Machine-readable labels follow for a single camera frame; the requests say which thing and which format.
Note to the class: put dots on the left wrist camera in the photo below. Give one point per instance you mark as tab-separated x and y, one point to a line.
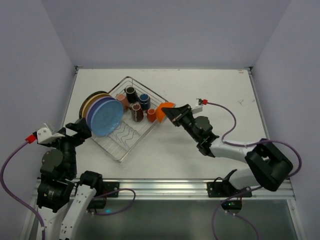
45	135

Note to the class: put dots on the tan plate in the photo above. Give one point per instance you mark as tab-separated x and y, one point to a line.
89	101

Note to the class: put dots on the purple plate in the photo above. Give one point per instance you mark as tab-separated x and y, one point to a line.
95	105

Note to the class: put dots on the orange red mug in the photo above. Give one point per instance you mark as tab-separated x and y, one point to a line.
151	115

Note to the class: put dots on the blue plate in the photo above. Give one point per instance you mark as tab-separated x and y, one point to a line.
106	118

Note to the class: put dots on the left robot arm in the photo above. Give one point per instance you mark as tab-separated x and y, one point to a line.
61	203

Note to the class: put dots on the metal wire dish rack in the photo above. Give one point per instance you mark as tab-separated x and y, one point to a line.
119	143

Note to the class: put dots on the pink textured cup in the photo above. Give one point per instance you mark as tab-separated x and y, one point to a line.
123	100

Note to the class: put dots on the dark green plate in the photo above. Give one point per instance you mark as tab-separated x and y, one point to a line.
80	113

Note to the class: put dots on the brown striped mug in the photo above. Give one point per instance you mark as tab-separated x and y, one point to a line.
137	112

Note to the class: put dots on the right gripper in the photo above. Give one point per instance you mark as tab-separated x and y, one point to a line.
181	117

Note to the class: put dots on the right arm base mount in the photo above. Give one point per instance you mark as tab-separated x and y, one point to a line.
220	189

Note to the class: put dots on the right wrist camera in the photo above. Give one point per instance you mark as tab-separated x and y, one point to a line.
198	106

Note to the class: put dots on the aluminium mounting rail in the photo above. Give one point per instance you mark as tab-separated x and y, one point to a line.
187	189

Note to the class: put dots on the orange bowl white inside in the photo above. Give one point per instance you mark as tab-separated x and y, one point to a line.
160	115

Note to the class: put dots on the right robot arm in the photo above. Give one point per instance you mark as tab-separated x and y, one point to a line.
267	167

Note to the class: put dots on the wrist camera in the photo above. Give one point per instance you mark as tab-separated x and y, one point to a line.
45	135
198	106

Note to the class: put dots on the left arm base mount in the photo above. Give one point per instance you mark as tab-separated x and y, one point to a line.
100	203

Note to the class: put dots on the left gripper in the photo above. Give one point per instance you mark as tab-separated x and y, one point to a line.
75	136

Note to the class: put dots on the blue mug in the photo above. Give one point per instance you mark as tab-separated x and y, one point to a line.
144	101

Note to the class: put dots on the black mug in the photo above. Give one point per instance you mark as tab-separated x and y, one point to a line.
131	94

